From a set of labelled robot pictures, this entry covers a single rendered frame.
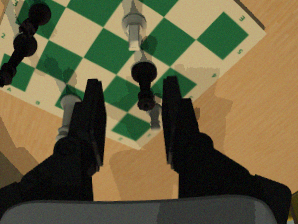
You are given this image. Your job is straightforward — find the white pawn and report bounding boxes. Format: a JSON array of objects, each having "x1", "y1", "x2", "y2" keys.
[{"x1": 146, "y1": 104, "x2": 162, "y2": 132}]

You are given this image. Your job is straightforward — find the white chess king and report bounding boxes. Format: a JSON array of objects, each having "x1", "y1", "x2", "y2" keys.
[{"x1": 55, "y1": 94, "x2": 82, "y2": 142}]

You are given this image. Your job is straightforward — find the green and white chessboard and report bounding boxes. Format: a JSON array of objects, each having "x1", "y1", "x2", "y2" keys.
[{"x1": 0, "y1": 0, "x2": 267, "y2": 150}]

